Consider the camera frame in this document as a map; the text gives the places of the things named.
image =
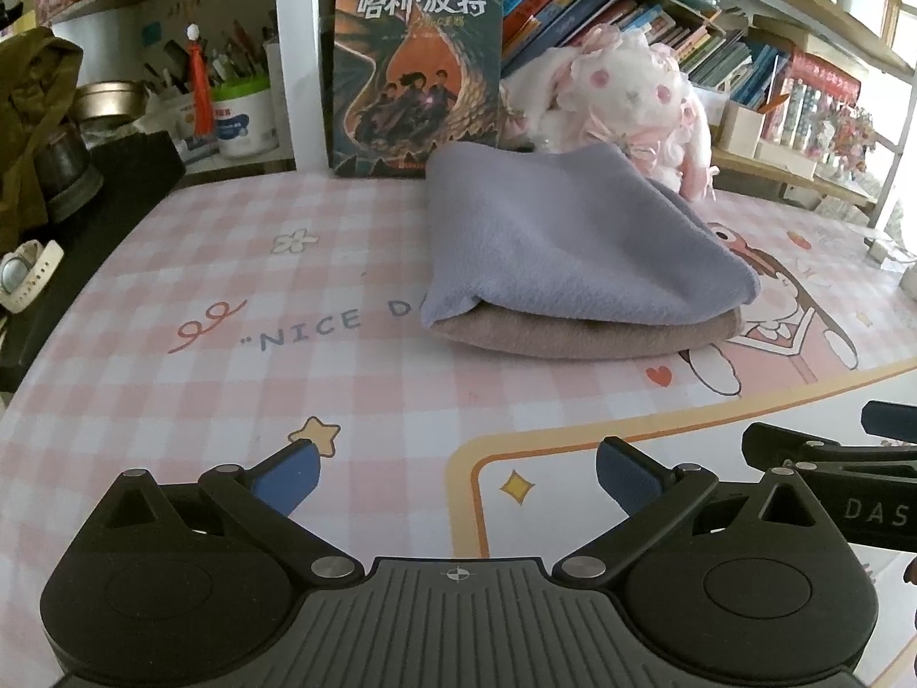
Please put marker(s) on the white pink plush bunny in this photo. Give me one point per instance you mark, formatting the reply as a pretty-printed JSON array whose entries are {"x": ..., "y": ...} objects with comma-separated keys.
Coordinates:
[{"x": 630, "y": 93}]

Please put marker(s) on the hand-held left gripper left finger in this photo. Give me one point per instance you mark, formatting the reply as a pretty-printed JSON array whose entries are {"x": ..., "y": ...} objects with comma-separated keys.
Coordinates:
[{"x": 286, "y": 476}]

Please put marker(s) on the beige pen box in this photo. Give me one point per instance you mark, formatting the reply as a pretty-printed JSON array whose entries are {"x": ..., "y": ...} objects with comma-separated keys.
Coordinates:
[{"x": 740, "y": 127}]

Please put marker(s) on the red box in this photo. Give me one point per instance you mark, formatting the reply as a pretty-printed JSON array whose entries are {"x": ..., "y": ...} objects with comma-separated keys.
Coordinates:
[{"x": 824, "y": 72}]

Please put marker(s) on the red tassel charm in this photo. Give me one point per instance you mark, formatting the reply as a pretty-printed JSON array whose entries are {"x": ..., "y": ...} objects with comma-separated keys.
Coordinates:
[{"x": 199, "y": 79}]

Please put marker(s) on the dragon cover book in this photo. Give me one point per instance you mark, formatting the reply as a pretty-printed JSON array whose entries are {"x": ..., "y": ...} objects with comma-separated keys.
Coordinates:
[{"x": 415, "y": 72}]

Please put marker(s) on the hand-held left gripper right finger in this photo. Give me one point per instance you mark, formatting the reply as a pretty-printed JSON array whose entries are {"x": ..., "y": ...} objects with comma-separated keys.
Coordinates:
[{"x": 630, "y": 476}]

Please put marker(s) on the bundle of pens and brushes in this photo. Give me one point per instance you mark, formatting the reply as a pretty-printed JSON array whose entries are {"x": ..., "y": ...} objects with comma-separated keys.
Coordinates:
[{"x": 215, "y": 61}]

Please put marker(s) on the white wooden bookshelf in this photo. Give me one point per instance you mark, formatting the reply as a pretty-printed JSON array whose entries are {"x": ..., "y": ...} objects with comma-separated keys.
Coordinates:
[{"x": 294, "y": 50}]

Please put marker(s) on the row of colourful books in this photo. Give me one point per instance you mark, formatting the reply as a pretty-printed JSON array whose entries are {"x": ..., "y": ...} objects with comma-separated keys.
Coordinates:
[{"x": 645, "y": 14}]

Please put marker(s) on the pink checked cartoon desk mat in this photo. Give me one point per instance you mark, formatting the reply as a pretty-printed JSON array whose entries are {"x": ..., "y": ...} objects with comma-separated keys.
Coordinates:
[{"x": 215, "y": 344}]

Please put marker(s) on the purple and pink sweater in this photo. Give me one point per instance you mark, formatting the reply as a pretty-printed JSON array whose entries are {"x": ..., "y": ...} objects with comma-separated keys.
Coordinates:
[{"x": 573, "y": 258}]

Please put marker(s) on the white pen cup green lid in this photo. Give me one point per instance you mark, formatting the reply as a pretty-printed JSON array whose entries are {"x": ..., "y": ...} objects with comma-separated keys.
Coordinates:
[{"x": 247, "y": 118}]

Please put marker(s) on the olive green bag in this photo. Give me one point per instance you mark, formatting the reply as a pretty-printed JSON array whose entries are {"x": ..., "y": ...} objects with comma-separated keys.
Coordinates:
[{"x": 32, "y": 129}]

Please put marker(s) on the white wristwatch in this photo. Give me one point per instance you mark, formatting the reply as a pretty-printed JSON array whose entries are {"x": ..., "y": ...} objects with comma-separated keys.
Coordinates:
[{"x": 29, "y": 276}]

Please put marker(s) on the black mat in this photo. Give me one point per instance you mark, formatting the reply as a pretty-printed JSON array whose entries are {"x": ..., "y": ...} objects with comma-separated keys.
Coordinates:
[{"x": 107, "y": 208}]

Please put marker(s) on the flat white book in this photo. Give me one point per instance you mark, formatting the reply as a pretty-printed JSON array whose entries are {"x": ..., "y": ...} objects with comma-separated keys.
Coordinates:
[{"x": 786, "y": 158}]

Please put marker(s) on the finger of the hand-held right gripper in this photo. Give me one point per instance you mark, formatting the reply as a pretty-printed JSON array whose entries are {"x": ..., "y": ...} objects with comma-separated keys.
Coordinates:
[
  {"x": 788, "y": 444},
  {"x": 892, "y": 419}
]

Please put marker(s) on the white charger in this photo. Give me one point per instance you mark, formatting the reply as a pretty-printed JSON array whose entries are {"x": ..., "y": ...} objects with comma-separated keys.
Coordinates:
[{"x": 888, "y": 251}]

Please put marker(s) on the dark metal pot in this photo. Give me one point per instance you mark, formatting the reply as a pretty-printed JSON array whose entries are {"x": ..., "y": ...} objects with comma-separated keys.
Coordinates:
[{"x": 64, "y": 172}]

